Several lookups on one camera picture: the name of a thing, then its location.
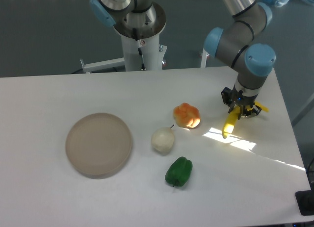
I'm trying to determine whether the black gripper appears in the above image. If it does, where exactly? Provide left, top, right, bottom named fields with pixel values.
left=221, top=87, right=262, bottom=120

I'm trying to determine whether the beige round plate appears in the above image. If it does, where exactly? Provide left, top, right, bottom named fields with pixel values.
left=65, top=113, right=132, bottom=178

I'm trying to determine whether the green bell pepper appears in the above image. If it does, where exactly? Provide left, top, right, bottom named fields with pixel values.
left=165, top=156, right=193, bottom=187

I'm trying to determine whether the black device at edge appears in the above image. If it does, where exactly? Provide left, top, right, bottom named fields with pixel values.
left=295, top=190, right=314, bottom=216

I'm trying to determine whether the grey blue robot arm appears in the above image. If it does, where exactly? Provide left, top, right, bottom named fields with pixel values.
left=89, top=0, right=276, bottom=119

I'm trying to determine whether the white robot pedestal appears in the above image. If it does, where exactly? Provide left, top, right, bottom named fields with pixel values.
left=81, top=2, right=167, bottom=73

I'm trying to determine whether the white frame post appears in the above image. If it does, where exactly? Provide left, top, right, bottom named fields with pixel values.
left=199, top=49, right=210, bottom=68

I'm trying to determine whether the white pear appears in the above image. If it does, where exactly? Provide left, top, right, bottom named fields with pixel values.
left=151, top=124, right=175, bottom=155

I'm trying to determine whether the yellow banana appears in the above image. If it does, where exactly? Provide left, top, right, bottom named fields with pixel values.
left=222, top=101, right=269, bottom=139

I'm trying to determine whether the black cable on pedestal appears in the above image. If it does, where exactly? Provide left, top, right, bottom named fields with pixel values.
left=132, top=27, right=147, bottom=71

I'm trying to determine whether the orange bell pepper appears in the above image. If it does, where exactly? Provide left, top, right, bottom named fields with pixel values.
left=173, top=102, right=201, bottom=129

